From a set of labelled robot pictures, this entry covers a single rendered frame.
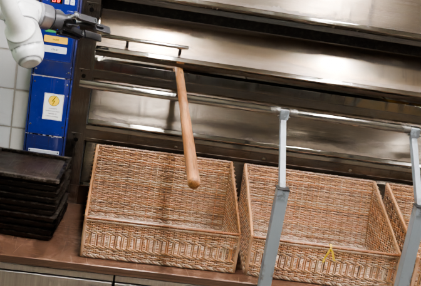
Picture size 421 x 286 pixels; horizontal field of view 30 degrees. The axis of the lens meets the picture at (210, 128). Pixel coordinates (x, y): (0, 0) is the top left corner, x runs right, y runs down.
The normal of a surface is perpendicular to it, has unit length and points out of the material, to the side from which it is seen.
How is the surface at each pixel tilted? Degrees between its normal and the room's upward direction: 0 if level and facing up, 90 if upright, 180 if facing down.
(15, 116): 90
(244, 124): 70
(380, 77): 49
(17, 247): 0
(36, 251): 0
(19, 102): 90
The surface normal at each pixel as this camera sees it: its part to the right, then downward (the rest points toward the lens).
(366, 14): 0.11, -0.08
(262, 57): 0.15, -0.43
